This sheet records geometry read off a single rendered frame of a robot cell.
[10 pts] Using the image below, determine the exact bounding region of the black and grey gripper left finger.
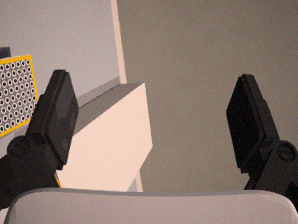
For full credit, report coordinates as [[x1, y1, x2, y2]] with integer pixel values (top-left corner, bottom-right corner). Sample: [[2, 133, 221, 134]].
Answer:
[[0, 69, 79, 211]]

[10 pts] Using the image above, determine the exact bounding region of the grey bench mat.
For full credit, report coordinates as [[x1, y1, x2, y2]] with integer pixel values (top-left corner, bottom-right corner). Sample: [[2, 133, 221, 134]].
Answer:
[[0, 0, 121, 108]]

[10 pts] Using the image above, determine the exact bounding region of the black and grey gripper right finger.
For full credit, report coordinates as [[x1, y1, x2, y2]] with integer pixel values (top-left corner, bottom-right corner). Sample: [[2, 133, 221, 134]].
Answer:
[[226, 74, 298, 213]]

